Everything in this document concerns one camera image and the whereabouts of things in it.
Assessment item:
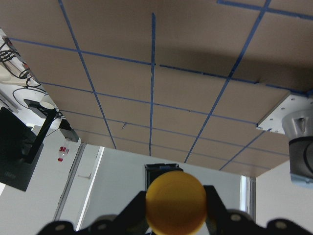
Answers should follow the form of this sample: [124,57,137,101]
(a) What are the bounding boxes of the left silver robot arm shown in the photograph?
[282,94,313,189]

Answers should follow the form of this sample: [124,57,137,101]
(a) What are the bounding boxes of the yellow push button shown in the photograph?
[145,170,207,235]

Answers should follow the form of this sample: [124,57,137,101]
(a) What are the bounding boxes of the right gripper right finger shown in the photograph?
[204,186,312,235]

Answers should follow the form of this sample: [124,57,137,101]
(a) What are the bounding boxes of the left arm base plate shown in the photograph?
[257,94,313,140]

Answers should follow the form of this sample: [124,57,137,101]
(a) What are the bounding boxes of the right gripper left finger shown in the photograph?
[40,191,148,235]

